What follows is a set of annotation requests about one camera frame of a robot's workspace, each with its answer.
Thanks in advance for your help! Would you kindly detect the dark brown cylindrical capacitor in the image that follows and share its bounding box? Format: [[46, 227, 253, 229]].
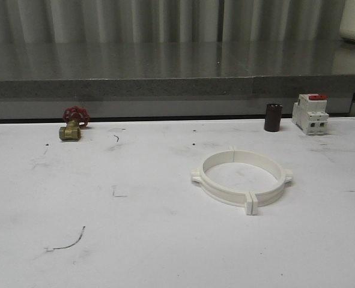
[[264, 103, 282, 132]]

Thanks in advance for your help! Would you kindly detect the brass valve red handwheel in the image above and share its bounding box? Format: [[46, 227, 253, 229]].
[[59, 106, 90, 141]]

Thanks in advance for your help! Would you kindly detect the white half pipe clamp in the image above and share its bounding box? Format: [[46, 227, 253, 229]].
[[190, 147, 258, 215]]

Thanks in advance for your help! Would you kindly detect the white circuit breaker red switch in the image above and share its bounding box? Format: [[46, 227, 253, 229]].
[[292, 94, 329, 136]]

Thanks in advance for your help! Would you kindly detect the grey stone counter shelf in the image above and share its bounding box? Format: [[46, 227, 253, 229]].
[[0, 40, 355, 122]]

